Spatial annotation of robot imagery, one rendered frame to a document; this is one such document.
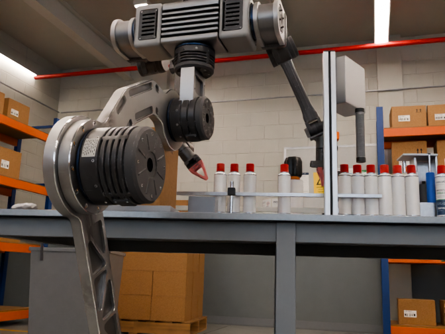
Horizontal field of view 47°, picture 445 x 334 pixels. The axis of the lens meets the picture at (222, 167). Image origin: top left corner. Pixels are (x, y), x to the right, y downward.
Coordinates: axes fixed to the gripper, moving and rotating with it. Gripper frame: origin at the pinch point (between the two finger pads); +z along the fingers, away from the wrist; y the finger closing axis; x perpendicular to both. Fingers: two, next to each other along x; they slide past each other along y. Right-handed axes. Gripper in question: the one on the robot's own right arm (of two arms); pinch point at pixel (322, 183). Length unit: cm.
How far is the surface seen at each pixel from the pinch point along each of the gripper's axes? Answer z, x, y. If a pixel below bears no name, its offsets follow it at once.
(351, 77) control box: -38.6, 20.1, -9.3
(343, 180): -0.1, 8.9, -7.3
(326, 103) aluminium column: -27.1, 22.9, 0.4
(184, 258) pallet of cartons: 25, -320, 115
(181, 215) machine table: 20, 53, 48
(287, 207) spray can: 11.2, 8.1, 14.1
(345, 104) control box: -27.0, 21.8, -6.6
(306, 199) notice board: -56, -431, -16
